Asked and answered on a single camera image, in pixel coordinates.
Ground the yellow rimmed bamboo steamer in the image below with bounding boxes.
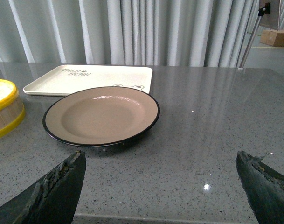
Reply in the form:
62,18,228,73
0,79,26,138

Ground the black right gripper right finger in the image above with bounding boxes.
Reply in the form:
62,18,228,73
236,151,284,224

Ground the brown cardboard box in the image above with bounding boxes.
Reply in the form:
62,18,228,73
260,30,284,47

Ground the grey pleated curtain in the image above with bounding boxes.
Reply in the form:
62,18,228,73
0,0,253,67

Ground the brown plate with black rim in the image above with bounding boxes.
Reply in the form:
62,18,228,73
42,87,160,147

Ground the white rectangular bear tray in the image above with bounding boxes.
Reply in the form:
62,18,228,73
23,64,153,96

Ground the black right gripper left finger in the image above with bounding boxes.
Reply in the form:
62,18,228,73
0,151,86,224

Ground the metal tripod pole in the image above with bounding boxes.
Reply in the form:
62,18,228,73
238,0,271,69

